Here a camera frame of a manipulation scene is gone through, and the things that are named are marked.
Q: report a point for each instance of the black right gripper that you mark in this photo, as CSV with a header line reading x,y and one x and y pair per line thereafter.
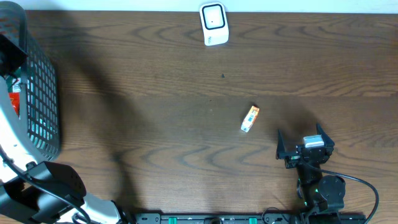
x,y
293,157

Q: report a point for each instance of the small orange tissue pack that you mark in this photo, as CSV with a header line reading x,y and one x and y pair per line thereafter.
x,y
250,118

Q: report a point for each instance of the red candy bag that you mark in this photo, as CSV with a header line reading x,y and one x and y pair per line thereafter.
x,y
15,100

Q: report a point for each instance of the green white wipes pack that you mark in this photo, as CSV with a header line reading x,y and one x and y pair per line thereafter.
x,y
14,81

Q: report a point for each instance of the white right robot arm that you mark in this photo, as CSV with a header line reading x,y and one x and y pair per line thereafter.
x,y
323,194

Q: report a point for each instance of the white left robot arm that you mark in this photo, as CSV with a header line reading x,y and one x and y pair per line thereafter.
x,y
34,187

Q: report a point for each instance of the white barcode scanner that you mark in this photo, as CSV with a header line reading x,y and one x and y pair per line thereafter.
x,y
214,23

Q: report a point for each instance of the grey plastic mesh basket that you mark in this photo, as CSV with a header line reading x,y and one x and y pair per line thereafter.
x,y
39,113

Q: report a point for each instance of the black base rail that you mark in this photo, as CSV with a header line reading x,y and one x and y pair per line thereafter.
x,y
270,217

